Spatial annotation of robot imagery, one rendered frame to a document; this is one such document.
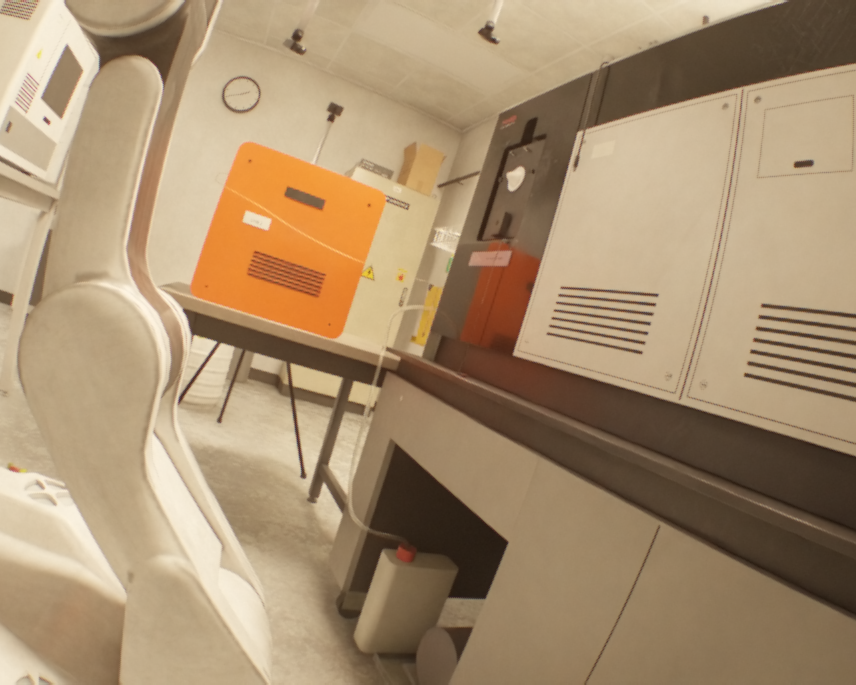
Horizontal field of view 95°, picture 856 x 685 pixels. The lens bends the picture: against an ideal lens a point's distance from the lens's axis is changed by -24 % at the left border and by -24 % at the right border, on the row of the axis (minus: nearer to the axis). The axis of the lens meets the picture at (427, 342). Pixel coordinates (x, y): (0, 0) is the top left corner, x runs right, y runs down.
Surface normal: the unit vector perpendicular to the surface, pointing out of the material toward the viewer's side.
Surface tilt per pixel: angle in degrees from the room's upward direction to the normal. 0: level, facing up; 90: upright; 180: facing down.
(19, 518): 74
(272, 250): 90
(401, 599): 90
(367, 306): 90
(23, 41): 90
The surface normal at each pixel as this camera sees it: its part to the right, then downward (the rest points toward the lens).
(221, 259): 0.39, 0.13
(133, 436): 0.57, 0.19
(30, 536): 0.38, -0.17
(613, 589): -0.87, -0.28
